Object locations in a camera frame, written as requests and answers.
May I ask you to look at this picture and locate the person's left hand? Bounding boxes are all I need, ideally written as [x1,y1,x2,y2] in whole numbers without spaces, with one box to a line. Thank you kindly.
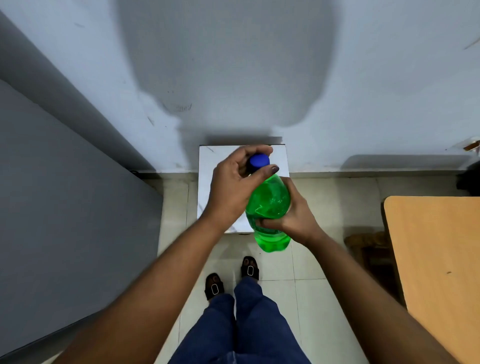
[202,145,280,234]

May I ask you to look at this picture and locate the person's right hand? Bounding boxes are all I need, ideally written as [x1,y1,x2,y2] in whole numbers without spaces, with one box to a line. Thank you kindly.
[256,177,324,247]

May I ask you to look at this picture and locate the blue bottle cap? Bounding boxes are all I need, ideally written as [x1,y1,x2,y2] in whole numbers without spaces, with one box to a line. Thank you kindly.
[249,154,271,174]

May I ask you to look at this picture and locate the green plastic bottle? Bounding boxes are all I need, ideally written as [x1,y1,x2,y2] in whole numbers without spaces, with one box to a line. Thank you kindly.
[245,170,292,253]

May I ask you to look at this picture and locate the person's right forearm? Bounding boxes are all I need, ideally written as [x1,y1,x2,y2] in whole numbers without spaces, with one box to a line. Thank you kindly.
[304,229,461,364]

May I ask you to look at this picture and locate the person's left forearm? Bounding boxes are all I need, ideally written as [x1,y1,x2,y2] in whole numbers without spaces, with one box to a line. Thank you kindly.
[52,214,227,364]

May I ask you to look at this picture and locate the small white table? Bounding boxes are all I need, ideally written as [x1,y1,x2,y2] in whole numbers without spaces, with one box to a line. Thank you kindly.
[197,144,290,235]

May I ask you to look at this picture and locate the person's right black sandal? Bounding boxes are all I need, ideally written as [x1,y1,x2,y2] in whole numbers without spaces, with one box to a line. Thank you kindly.
[240,256,260,281]

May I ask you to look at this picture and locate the person's black sandal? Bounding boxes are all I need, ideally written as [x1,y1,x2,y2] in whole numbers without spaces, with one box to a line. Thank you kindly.
[205,272,225,301]
[240,256,260,281]

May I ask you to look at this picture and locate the dark wooden stool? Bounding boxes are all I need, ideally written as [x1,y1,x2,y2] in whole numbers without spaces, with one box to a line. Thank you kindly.
[344,231,407,306]

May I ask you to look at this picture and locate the person's left black sandal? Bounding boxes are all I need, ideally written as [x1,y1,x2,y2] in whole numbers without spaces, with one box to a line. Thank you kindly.
[205,272,225,301]

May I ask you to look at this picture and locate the person's right leg blue jeans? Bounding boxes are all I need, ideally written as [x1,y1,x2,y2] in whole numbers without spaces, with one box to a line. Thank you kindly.
[233,277,312,364]

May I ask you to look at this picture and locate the person's leg blue jeans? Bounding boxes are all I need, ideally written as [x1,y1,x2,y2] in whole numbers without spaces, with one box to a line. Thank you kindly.
[168,293,238,364]
[233,277,312,364]

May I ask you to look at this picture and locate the person's left leg blue jeans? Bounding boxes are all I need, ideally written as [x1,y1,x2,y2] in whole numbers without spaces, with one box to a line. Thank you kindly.
[168,293,238,364]

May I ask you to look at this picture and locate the light wooden table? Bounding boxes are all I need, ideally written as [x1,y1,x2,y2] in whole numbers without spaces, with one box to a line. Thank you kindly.
[383,195,480,364]

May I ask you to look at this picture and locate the grey cabinet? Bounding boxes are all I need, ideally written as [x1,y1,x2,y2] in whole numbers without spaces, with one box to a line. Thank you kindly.
[0,11,164,358]

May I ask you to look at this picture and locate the dark object by wall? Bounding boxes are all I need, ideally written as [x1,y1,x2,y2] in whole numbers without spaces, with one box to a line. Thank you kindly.
[455,160,480,196]

